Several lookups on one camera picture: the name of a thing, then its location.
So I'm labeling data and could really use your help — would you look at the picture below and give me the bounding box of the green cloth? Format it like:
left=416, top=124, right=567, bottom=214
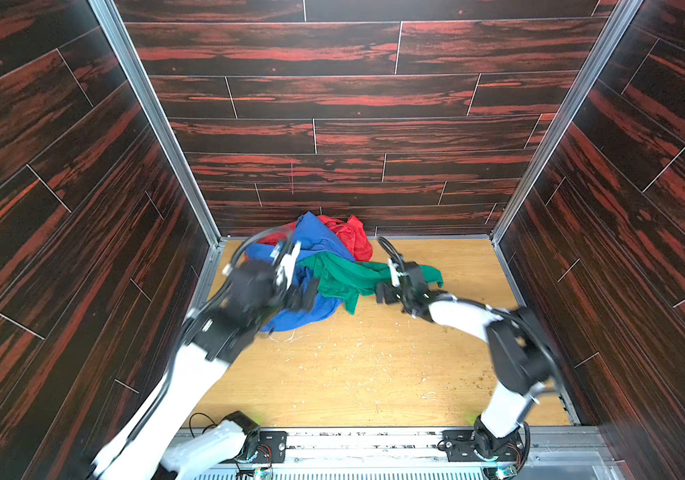
left=297, top=250, right=445, bottom=316

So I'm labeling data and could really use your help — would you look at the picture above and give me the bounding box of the blue cloth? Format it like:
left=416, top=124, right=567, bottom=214
left=243, top=211, right=357, bottom=334

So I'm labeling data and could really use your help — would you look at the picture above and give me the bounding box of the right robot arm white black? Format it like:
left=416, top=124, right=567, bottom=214
left=376, top=259, right=561, bottom=460

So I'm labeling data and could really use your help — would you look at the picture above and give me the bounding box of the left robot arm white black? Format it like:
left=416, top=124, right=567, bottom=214
left=88, top=232, right=316, bottom=479

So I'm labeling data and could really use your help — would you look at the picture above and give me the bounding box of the red cloth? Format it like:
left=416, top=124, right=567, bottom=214
left=284, top=212, right=373, bottom=262

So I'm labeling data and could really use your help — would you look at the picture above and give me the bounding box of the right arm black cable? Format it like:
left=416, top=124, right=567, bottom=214
left=377, top=235, right=407, bottom=271

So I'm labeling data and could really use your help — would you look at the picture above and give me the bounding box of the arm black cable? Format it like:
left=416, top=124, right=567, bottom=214
left=377, top=235, right=407, bottom=271
left=221, top=223, right=296, bottom=278

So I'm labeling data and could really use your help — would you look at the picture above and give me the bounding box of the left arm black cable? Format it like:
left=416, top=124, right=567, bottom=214
left=221, top=223, right=296, bottom=278

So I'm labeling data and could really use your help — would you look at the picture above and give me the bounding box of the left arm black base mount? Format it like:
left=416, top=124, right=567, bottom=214
left=224, top=411, right=288, bottom=465

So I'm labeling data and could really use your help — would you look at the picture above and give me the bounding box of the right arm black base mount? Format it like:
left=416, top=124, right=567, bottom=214
left=437, top=429, right=531, bottom=463

